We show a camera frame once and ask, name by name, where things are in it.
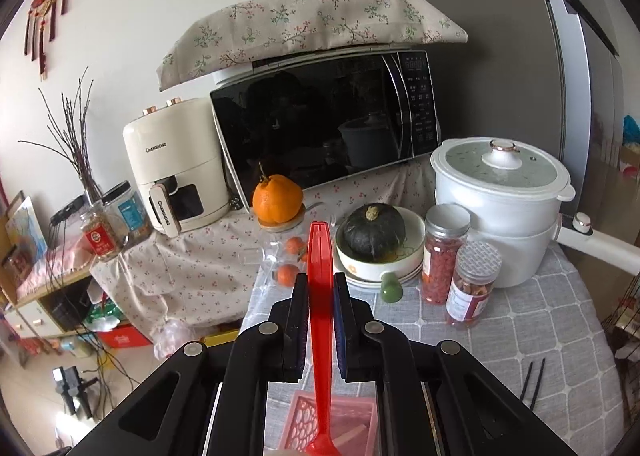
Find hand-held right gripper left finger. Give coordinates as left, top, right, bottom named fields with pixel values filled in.
left=70, top=273, right=311, bottom=456

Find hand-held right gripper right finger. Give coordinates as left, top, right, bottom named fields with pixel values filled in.
left=332, top=272, right=576, bottom=456

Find red plastic spoon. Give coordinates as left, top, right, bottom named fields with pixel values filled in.
left=305, top=221, right=339, bottom=456

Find pink plastic basket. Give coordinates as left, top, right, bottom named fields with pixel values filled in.
left=277, top=393, right=379, bottom=456

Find black chopstick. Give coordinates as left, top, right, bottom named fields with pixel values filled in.
left=529, top=358, right=547, bottom=412
left=520, top=361, right=535, bottom=400

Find white plate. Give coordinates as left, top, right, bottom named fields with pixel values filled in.
left=345, top=263, right=427, bottom=290

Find glass jar with wooden lid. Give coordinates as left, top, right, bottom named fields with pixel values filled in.
left=244, top=209, right=315, bottom=287

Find dark green kabocha squash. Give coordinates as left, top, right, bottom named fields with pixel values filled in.
left=341, top=203, right=407, bottom=261

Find jar of red goji berries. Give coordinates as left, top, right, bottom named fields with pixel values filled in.
left=421, top=203, right=472, bottom=306

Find floral tablecloth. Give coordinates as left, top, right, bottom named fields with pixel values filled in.
left=92, top=156, right=441, bottom=352

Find clear plastic bag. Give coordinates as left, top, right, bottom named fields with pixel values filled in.
left=152, top=319, right=194, bottom=362

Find red label snack jar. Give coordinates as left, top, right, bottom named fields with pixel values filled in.
left=445, top=241, right=503, bottom=328

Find large orange with stem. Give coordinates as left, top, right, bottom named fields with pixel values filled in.
left=251, top=163, right=305, bottom=224

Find grey checked tablecloth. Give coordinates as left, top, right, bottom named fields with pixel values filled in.
left=240, top=236, right=631, bottom=456

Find red box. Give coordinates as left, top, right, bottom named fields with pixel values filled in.
left=97, top=325, right=152, bottom=350

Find white electric cooking pot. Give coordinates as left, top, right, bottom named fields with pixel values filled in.
left=430, top=136, right=640, bottom=288

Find green bag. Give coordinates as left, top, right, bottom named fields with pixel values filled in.
left=84, top=300, right=127, bottom=328

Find black microwave oven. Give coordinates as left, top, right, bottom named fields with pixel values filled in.
left=210, top=50, right=443, bottom=213

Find blue label glass jar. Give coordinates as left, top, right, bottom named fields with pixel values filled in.
left=102, top=181, right=151, bottom=249

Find cream air fryer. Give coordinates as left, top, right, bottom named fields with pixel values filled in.
left=122, top=96, right=234, bottom=238

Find glass pot lid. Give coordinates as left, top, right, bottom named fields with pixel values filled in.
left=431, top=136, right=571, bottom=190

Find red label glass jar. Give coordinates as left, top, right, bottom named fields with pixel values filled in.
left=80, top=209, right=124, bottom=261

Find black device on floor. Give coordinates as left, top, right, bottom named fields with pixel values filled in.
left=52, top=366, right=99, bottom=420

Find glass vase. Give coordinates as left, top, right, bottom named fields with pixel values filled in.
left=80, top=173, right=106, bottom=209

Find pink cloth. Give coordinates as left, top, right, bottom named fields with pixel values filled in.
left=15, top=236, right=97, bottom=302

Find wooden cabinet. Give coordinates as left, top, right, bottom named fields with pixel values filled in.
left=0, top=256, right=97, bottom=352

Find picture board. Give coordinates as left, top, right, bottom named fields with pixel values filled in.
left=4, top=191, right=49, bottom=267

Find dry branches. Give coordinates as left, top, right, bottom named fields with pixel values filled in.
left=17, top=66, right=99, bottom=187

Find floral cloth cover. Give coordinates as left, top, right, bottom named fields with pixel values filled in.
left=156, top=0, right=469, bottom=92

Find grey refrigerator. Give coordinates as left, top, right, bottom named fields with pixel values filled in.
left=520, top=0, right=640, bottom=167

